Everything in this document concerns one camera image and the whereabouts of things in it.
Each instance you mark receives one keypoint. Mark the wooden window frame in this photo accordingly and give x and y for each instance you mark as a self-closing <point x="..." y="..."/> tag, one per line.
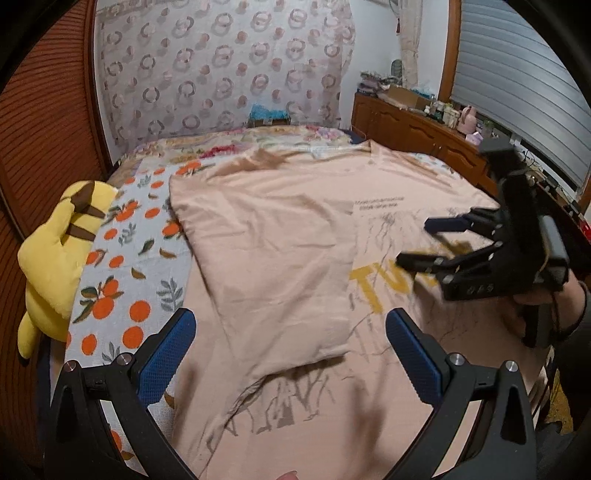
<point x="450" y="50"/>

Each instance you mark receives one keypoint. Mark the pink kettle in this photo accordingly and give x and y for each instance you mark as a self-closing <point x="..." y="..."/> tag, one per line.
<point x="468" y="120"/>

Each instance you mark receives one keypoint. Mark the peach printed T-shirt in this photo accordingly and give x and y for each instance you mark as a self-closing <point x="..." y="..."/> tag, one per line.
<point x="277" y="230"/>

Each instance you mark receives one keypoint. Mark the group of small bottles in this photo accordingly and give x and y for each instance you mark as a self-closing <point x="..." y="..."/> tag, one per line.
<point x="441" y="113"/>

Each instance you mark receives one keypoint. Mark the dark blue bedsheet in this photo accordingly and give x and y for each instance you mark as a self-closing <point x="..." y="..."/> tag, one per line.
<point x="354" y="134"/>

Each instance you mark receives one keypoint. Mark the blue fluffy item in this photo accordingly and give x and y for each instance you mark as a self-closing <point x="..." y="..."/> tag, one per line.
<point x="268" y="114"/>

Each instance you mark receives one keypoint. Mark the person's right hand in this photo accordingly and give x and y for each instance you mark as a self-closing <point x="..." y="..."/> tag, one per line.
<point x="570" y="304"/>

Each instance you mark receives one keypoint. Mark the wooden cabinet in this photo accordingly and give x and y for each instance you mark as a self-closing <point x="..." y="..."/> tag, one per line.
<point x="406" y="129"/>

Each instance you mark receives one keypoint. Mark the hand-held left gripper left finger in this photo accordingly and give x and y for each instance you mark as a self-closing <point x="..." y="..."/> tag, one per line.
<point x="166" y="355"/>

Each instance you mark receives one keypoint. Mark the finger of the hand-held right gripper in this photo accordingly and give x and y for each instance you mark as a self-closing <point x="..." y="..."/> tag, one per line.
<point x="448" y="225"/>
<point x="415" y="261"/>

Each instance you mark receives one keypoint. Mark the wooden wardrobe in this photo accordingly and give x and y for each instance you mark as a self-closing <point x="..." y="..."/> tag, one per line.
<point x="46" y="138"/>

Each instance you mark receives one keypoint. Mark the pile of folded clothes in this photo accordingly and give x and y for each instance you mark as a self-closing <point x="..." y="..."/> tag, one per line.
<point x="376" y="83"/>

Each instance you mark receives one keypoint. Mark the yellow plush toy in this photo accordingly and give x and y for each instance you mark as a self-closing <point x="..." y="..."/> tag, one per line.
<point x="51" y="258"/>

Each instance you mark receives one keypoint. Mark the person's right forearm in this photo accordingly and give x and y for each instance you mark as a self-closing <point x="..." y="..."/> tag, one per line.
<point x="572" y="369"/>

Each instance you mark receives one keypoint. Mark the pink crumpled item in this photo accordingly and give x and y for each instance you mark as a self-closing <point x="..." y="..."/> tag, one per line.
<point x="473" y="137"/>

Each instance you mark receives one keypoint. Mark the grey-green round object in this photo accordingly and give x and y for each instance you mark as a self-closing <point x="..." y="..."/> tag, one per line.
<point x="396" y="68"/>

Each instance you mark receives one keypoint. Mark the grey window blind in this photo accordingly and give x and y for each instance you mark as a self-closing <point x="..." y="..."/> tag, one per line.
<point x="508" y="69"/>

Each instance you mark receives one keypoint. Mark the cardboard box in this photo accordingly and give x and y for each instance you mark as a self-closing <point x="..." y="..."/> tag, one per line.
<point x="401" y="94"/>

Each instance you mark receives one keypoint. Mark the lace curtain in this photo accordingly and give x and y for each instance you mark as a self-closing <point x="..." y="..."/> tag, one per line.
<point x="411" y="41"/>

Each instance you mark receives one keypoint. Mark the orange fruit print blanket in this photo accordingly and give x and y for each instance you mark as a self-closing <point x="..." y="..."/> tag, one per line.
<point x="124" y="277"/>

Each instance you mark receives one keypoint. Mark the floral quilt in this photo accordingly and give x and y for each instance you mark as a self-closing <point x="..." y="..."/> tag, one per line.
<point x="277" y="136"/>

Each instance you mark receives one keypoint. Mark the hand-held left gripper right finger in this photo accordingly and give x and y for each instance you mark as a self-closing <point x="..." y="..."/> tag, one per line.
<point x="415" y="360"/>

